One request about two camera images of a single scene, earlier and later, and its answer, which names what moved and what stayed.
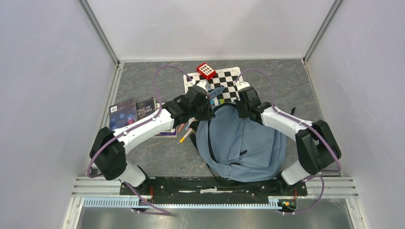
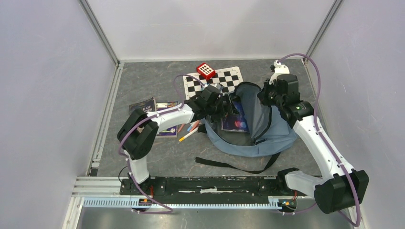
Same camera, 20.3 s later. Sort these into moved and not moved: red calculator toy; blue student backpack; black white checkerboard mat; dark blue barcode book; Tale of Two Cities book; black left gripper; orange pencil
Moved: black left gripper; blue student backpack; dark blue barcode book
Not moved: red calculator toy; Tale of Two Cities book; black white checkerboard mat; orange pencil
